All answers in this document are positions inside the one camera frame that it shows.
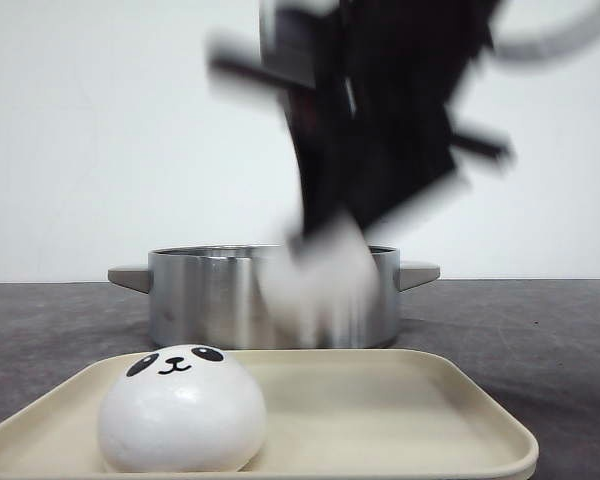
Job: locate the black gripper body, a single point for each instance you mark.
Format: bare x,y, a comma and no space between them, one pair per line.
385,100

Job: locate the cream plastic tray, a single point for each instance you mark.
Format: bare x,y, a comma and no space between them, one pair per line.
332,414

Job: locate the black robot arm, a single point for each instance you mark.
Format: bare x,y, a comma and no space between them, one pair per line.
392,20

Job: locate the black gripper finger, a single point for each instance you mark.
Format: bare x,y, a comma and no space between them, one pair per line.
375,191
327,181

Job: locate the stainless steel pot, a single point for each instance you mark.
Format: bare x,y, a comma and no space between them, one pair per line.
210,295

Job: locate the panda bun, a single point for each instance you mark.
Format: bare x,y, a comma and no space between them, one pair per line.
325,283
184,408

